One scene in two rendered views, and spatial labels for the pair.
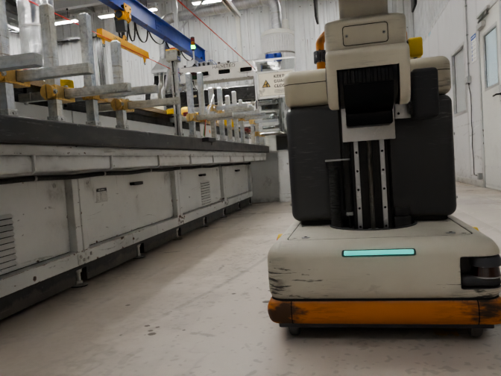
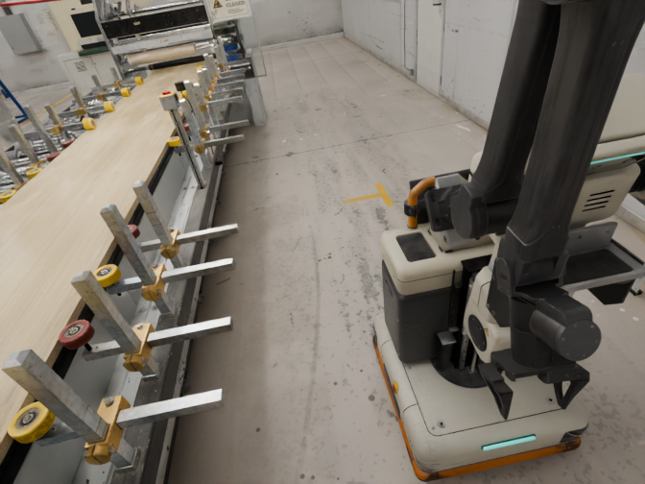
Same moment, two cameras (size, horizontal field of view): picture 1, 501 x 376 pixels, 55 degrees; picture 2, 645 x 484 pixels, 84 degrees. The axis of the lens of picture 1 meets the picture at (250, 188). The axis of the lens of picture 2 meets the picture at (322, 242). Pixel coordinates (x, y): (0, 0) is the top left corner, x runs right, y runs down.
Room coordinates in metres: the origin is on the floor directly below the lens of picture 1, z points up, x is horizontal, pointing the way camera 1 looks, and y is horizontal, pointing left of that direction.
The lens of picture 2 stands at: (0.90, 0.29, 1.60)
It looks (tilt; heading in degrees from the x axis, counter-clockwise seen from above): 37 degrees down; 345
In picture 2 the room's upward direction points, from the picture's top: 10 degrees counter-clockwise
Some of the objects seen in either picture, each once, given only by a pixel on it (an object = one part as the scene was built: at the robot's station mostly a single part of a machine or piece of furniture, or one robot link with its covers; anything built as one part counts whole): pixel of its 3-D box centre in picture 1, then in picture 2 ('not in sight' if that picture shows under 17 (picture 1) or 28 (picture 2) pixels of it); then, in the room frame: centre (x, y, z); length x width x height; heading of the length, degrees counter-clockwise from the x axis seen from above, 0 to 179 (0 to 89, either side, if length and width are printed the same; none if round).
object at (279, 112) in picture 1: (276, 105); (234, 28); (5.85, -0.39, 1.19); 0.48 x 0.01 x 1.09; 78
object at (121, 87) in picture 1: (74, 93); (159, 338); (1.74, 0.61, 0.80); 0.43 x 0.03 x 0.04; 78
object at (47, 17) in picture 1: (52, 72); (126, 337); (1.71, 0.67, 0.88); 0.04 x 0.04 x 0.48; 78
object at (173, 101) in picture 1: (135, 105); (185, 239); (2.23, 0.51, 0.81); 0.43 x 0.03 x 0.04; 78
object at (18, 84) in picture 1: (8, 76); (107, 428); (1.49, 0.72, 0.83); 0.14 x 0.06 x 0.05; 168
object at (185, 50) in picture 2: not in sight; (179, 51); (6.09, 0.29, 1.05); 1.43 x 0.12 x 0.12; 78
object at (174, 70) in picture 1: (176, 99); (188, 150); (2.92, 0.41, 0.93); 0.05 x 0.05 x 0.45; 78
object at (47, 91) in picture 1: (57, 93); (139, 347); (1.74, 0.67, 0.81); 0.14 x 0.06 x 0.05; 168
